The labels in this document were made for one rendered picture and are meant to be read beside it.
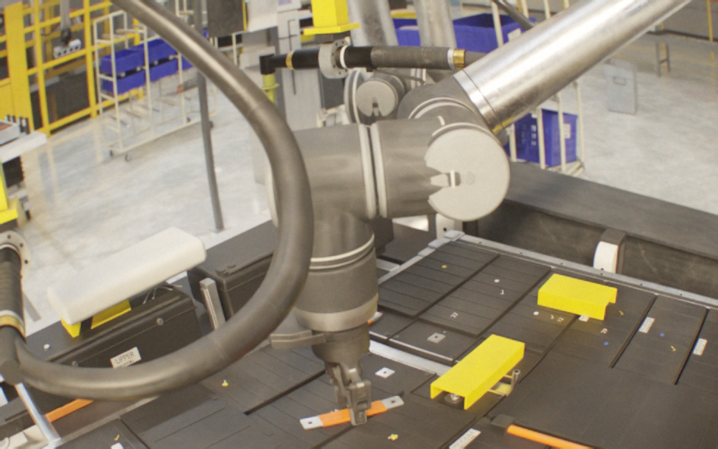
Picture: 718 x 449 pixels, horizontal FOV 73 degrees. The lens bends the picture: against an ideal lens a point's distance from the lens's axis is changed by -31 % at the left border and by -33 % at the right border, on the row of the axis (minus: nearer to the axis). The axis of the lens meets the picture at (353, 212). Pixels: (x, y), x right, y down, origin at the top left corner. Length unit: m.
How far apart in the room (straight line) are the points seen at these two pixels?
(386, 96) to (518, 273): 0.65
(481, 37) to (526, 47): 2.55
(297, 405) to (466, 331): 0.32
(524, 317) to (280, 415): 0.46
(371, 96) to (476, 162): 1.04
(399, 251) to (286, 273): 1.21
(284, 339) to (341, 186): 0.20
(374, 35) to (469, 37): 1.58
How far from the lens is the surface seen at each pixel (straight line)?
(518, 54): 0.90
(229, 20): 3.49
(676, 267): 1.75
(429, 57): 1.18
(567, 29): 0.92
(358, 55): 1.24
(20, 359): 0.56
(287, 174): 0.58
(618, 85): 7.10
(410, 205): 0.74
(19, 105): 10.44
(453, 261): 1.36
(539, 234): 1.94
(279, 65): 1.34
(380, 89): 1.74
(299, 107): 4.87
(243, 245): 1.30
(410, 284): 1.29
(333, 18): 1.25
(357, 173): 0.72
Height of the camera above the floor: 1.61
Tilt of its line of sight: 21 degrees down
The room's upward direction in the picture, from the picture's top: 6 degrees counter-clockwise
